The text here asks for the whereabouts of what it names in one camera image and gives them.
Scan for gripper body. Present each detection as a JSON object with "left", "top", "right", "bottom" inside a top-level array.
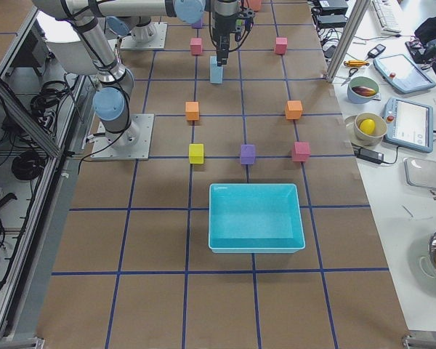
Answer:
[
  {"left": 210, "top": 1, "right": 238, "bottom": 49},
  {"left": 234, "top": 8, "right": 255, "bottom": 42}
]

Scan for light blue block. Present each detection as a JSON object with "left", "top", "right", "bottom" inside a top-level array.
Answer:
[
  {"left": 209, "top": 70, "right": 223, "bottom": 84},
  {"left": 209, "top": 55, "right": 223, "bottom": 73}
]

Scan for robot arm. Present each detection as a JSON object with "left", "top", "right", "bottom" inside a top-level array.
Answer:
[
  {"left": 106, "top": 5, "right": 255, "bottom": 47},
  {"left": 34, "top": 1, "right": 245, "bottom": 149}
]

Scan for pink block near arm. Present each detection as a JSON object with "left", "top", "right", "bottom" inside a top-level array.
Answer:
[{"left": 190, "top": 37, "right": 203, "bottom": 56}]

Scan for orange block near arm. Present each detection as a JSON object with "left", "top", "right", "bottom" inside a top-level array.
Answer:
[{"left": 185, "top": 101, "right": 200, "bottom": 121}]

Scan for pink plastic tray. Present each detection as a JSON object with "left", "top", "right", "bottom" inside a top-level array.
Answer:
[{"left": 247, "top": 0, "right": 262, "bottom": 12}]

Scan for far purple block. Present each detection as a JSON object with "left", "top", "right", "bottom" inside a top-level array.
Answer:
[{"left": 191, "top": 19, "right": 203, "bottom": 29}]

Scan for purple block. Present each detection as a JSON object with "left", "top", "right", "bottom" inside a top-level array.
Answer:
[
  {"left": 240, "top": 144, "right": 256, "bottom": 165},
  {"left": 191, "top": 19, "right": 203, "bottom": 29}
]

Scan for pink block far side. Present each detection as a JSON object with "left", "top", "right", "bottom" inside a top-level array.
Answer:
[{"left": 274, "top": 36, "right": 288, "bottom": 55}]

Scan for pink block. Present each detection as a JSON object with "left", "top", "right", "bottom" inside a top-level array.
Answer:
[
  {"left": 274, "top": 36, "right": 288, "bottom": 55},
  {"left": 291, "top": 142, "right": 311, "bottom": 163}
]

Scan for orange block far side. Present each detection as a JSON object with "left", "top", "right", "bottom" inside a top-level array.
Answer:
[{"left": 285, "top": 100, "right": 303, "bottom": 120}]

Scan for yellow block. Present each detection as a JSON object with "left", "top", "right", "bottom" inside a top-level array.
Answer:
[{"left": 188, "top": 143, "right": 204, "bottom": 164}]

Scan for near purple block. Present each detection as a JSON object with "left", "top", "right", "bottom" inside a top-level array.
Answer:
[{"left": 240, "top": 144, "right": 256, "bottom": 165}]

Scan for scissors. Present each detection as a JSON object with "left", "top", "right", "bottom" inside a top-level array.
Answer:
[{"left": 342, "top": 67, "right": 359, "bottom": 86}]

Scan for near pink block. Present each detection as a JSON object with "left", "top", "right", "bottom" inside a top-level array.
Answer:
[{"left": 291, "top": 142, "right": 311, "bottom": 163}]

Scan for blue bowl with fruit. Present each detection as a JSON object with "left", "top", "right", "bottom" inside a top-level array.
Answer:
[{"left": 347, "top": 76, "right": 379, "bottom": 104}]

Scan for white keyboard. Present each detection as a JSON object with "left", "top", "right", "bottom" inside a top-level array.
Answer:
[{"left": 370, "top": 0, "right": 402, "bottom": 35}]

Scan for far teach pendant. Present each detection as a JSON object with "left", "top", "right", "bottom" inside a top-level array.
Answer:
[{"left": 373, "top": 54, "right": 436, "bottom": 94}]

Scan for teach pendant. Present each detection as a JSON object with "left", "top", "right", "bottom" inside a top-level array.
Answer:
[
  {"left": 373, "top": 54, "right": 436, "bottom": 94},
  {"left": 383, "top": 97, "right": 434, "bottom": 153}
]

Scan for beige bowl with lemon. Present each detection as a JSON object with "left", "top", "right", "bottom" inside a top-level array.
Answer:
[{"left": 353, "top": 113, "right": 387, "bottom": 146}]

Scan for cyan plastic tray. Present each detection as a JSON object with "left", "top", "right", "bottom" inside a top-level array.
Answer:
[{"left": 209, "top": 183, "right": 306, "bottom": 254}]

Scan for black power adapter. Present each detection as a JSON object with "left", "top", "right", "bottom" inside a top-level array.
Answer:
[{"left": 354, "top": 147, "right": 384, "bottom": 164}]

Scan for near teach pendant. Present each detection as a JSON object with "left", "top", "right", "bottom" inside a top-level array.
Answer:
[{"left": 383, "top": 97, "right": 434, "bottom": 153}]

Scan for kitchen scale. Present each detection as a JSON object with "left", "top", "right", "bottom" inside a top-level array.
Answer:
[{"left": 404, "top": 157, "right": 436, "bottom": 190}]

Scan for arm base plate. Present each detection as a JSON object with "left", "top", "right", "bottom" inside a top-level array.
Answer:
[
  {"left": 120, "top": 22, "right": 168, "bottom": 51},
  {"left": 90, "top": 113, "right": 155, "bottom": 161}
]

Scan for aluminium frame post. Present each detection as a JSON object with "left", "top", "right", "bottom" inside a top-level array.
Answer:
[{"left": 325, "top": 0, "right": 369, "bottom": 83}]

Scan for yellow handled tool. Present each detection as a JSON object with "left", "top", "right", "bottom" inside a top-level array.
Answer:
[{"left": 343, "top": 60, "right": 370, "bottom": 68}]

